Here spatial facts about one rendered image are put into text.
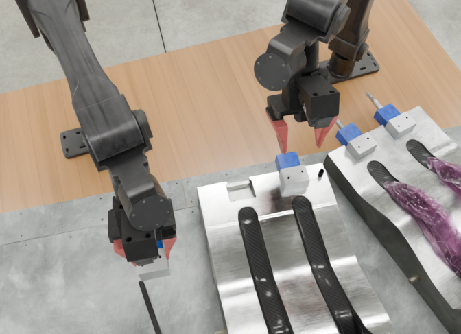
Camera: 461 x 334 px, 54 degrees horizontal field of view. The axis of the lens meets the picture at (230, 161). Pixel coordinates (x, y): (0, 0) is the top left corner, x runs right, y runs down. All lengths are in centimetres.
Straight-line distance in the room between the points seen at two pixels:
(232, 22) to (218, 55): 123
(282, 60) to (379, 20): 75
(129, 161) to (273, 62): 24
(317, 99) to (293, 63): 6
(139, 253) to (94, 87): 23
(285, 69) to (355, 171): 40
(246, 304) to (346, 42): 60
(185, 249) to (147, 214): 36
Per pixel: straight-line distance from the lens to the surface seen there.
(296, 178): 88
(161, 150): 104
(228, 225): 86
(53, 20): 68
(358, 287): 84
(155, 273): 79
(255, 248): 85
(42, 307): 97
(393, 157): 103
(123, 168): 61
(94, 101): 62
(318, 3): 67
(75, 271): 97
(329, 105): 66
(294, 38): 66
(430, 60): 131
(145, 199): 57
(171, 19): 245
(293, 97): 72
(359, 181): 98
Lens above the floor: 169
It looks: 61 degrees down
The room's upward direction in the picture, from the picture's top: 3 degrees clockwise
